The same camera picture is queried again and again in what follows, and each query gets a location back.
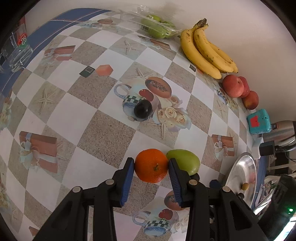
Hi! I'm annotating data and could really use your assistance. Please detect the green mango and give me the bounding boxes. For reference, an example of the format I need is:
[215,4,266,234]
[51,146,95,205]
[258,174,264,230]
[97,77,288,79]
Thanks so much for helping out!
[166,149,200,176]

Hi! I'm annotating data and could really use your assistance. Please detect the large orange tangerine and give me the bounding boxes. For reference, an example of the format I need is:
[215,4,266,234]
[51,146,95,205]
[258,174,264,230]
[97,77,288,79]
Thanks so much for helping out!
[134,149,168,183]

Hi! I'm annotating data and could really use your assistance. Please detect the dark plum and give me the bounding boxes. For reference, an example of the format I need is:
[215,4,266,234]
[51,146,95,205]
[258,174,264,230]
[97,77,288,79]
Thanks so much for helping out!
[133,99,152,121]

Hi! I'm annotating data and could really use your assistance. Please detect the bag of green fruits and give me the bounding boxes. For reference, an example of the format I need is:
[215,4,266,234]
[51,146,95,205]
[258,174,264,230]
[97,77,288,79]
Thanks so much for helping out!
[119,5,183,39]

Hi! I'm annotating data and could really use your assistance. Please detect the stainless steel bowl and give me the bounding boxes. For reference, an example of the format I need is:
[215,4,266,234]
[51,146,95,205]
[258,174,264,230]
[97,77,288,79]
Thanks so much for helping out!
[225,152,257,207]

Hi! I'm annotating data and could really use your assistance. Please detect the black power adapter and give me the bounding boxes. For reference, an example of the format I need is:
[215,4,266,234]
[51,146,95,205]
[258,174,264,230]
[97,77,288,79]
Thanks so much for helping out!
[259,141,275,156]

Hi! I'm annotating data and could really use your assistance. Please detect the teal toy box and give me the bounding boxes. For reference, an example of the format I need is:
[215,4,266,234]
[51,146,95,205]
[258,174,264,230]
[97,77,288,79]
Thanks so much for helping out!
[247,109,271,135]

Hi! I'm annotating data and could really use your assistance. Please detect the steel kettle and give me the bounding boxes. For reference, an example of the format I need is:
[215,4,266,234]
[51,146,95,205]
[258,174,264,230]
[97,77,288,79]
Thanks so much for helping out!
[263,120,295,147]

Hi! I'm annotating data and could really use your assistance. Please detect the red apple right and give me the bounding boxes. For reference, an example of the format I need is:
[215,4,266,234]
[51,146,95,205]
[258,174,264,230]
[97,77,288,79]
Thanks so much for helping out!
[242,90,259,110]

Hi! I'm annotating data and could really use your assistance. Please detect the pink red apple front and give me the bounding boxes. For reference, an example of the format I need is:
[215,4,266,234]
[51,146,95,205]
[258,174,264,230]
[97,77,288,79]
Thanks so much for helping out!
[222,75,244,98]

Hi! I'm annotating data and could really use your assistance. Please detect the dark red apple middle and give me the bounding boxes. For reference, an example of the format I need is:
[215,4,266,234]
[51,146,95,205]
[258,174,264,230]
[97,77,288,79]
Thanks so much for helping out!
[239,76,250,98]

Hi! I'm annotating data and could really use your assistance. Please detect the bunch of yellow bananas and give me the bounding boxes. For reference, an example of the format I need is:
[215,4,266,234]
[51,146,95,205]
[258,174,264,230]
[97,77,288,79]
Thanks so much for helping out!
[180,18,238,79]

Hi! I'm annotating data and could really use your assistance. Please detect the printed checkered tablecloth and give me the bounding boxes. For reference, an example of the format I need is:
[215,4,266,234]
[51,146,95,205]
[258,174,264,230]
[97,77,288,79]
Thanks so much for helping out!
[1,9,254,240]

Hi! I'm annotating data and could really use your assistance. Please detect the black power cable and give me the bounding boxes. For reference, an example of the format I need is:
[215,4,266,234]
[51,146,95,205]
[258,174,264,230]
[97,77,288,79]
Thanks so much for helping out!
[273,136,296,163]

